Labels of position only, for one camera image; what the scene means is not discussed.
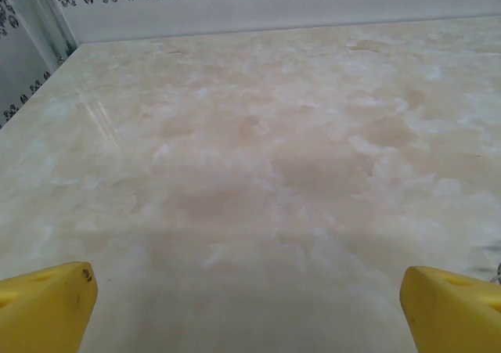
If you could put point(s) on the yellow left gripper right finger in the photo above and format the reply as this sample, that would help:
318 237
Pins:
458 318

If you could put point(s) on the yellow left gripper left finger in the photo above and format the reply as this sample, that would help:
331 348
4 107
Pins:
43 314

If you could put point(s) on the aluminium frame post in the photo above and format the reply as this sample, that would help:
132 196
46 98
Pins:
47 12

